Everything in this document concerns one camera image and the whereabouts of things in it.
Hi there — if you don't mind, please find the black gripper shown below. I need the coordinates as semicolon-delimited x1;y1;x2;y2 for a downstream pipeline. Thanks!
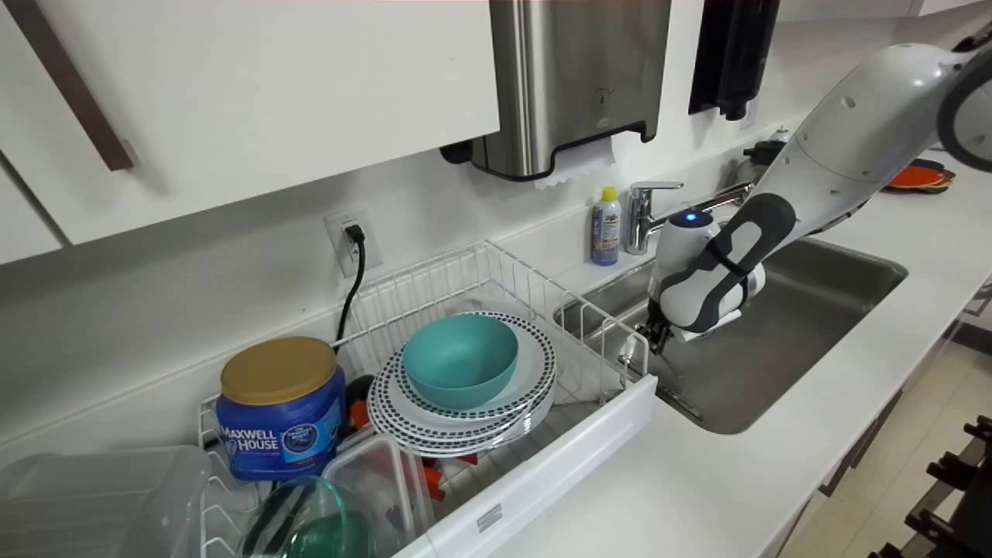
642;295;684;356

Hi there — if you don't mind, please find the orange utensil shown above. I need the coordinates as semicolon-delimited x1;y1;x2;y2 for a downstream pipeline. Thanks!
414;452;482;506

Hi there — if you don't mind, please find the brown cabinet handle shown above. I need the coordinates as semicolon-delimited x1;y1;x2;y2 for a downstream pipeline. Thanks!
0;0;138;175

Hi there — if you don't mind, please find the black metal cart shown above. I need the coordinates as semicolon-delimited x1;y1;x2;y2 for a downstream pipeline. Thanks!
865;413;992;558

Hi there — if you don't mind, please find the teal bowl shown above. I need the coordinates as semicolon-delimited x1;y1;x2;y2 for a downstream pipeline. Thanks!
401;313;521;413

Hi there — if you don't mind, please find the pale blue plate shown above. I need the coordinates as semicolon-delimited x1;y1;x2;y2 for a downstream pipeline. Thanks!
392;324;550;425

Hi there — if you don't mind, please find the white paper towel sheet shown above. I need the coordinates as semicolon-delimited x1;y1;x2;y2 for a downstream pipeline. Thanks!
535;136;615;193

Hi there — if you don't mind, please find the white plate black-dotted rim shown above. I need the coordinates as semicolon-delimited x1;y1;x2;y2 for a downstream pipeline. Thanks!
366;310;559;463

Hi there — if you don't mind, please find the black power cord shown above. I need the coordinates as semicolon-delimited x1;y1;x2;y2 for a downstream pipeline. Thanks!
332;225;369;350

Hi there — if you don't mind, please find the stainless paper towel dispenser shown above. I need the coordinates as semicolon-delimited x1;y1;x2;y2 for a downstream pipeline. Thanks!
440;0;675;183

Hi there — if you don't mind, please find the white wire dish rack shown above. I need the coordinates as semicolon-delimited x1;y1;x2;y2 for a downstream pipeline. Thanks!
196;238;658;558

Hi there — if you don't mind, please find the stainless steel sink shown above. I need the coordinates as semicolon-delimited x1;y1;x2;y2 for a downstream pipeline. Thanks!
553;238;912;438

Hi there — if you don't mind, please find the white wall outlet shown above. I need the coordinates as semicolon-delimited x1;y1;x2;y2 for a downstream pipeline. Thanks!
320;209;384;280

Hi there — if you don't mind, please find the white dish rack tray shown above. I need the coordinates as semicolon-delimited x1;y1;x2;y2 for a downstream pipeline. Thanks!
392;371;660;558

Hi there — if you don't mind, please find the chrome sink faucet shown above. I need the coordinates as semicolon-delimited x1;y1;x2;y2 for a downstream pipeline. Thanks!
620;181;755;259

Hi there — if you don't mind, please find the orange black-rimmed mitt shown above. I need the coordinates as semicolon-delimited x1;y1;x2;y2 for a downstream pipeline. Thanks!
883;159;959;198

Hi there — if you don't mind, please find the cream lower cabinet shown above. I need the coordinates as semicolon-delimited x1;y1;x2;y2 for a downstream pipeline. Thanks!
761;292;992;558

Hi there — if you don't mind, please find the blue coffee can tan lid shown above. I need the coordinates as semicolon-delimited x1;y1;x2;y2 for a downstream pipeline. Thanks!
214;336;347;488

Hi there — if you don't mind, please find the green glass bowl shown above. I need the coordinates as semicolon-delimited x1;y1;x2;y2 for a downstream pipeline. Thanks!
274;475;407;558

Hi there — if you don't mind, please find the clear glass container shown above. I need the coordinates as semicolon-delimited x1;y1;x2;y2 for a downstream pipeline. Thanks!
320;431;440;551

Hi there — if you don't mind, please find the dish soap bottle yellow cap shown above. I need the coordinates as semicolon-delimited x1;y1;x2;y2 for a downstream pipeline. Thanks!
588;183;627;269

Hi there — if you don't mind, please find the clear plastic container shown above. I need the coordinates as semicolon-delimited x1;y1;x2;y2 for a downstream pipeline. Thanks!
0;443;210;558

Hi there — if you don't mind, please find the black hanging cloth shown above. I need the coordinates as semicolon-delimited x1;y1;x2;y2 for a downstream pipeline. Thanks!
687;0;784;125

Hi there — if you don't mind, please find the black utensil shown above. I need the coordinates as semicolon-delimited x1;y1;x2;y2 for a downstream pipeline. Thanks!
243;480;313;558

